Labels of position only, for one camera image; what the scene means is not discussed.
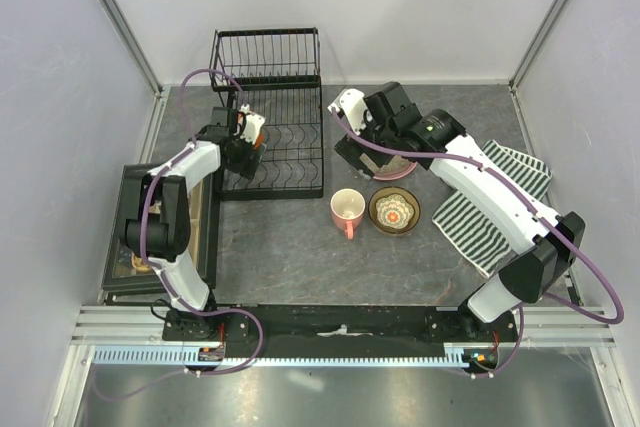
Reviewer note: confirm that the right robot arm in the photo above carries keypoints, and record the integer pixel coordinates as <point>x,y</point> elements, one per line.
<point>491,205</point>

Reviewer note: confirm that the black glass-lid organizer box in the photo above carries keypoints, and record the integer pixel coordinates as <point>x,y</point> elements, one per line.
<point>124,274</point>

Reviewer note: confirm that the aluminium frame rail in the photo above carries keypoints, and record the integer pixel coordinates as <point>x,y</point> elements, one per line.
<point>540,326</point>

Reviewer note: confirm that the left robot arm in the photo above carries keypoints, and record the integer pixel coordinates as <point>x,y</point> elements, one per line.
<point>154,219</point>

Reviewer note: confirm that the green striped towel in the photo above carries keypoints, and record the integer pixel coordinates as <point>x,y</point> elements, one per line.
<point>470,232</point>

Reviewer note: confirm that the black wire dish rack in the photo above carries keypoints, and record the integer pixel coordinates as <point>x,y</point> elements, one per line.
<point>278,71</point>

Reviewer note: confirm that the blue cable duct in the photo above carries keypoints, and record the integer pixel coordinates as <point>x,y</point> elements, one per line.
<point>195,356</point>

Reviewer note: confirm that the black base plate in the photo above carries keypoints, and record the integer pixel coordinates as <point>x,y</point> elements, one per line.
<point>351,329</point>

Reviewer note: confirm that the pink mug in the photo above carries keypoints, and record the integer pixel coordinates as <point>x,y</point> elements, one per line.
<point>347,209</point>

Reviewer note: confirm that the beige patterned cup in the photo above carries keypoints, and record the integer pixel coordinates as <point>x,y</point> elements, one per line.
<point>385,191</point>

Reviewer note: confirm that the orange mug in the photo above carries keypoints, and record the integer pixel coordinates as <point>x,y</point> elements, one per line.
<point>258,141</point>

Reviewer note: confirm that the white patterned bowl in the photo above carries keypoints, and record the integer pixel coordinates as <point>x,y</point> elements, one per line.
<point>394,211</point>

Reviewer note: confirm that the pink plate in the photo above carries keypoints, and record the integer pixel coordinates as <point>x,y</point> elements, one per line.
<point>395,175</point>

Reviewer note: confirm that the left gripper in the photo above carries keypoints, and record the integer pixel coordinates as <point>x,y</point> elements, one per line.
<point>246,167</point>

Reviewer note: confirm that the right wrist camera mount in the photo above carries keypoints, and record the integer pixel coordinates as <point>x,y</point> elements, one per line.
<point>350,105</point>

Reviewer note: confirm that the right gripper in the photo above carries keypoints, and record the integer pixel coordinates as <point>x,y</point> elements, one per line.
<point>352,149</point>

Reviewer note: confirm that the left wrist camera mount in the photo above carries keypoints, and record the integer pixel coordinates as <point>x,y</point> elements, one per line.
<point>250,124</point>

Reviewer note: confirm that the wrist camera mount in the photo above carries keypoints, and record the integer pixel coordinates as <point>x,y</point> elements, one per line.
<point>350,105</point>
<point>250,124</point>

